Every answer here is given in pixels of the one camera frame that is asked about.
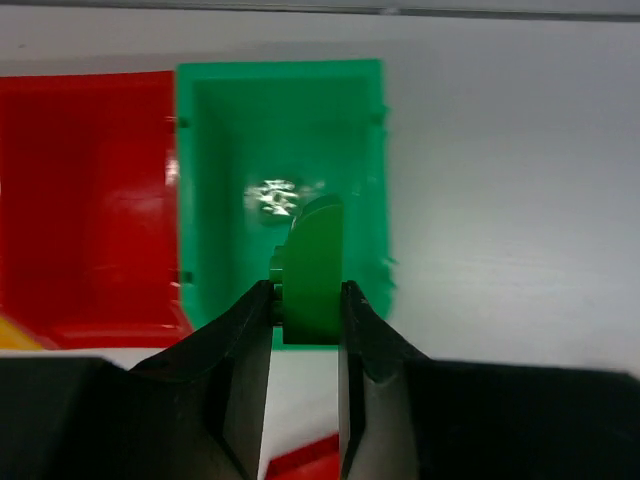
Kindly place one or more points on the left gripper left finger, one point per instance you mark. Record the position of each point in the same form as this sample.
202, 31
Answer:
196, 409

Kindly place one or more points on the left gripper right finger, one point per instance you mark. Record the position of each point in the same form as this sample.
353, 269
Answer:
376, 434

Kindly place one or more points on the red hollow lego brick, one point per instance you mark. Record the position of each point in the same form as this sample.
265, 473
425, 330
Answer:
319, 460

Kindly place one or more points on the green curved lego brick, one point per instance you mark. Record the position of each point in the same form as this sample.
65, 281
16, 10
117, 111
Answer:
306, 272

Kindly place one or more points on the yellow plastic bin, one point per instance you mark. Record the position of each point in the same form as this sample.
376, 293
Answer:
14, 337

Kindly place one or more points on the red plastic bin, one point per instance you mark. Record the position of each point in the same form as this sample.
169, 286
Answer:
89, 210

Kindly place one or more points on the green plastic bin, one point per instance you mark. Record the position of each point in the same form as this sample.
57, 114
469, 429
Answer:
256, 142

